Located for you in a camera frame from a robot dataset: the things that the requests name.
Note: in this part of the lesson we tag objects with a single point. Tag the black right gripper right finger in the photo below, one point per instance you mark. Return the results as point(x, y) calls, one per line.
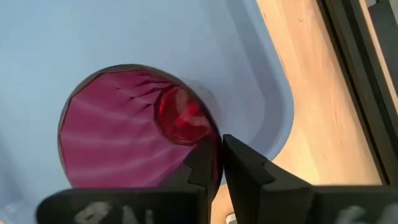
point(267, 193)

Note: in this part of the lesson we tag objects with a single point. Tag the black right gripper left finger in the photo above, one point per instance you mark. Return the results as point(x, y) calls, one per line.
point(174, 199)

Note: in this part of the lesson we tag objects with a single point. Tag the translucent red plastic cup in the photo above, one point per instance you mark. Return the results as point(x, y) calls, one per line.
point(130, 130)

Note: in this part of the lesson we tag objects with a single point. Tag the light blue plastic tray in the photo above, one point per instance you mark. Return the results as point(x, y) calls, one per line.
point(155, 40)

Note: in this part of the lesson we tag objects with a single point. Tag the black metal table frame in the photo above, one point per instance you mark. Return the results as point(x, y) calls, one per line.
point(357, 77)

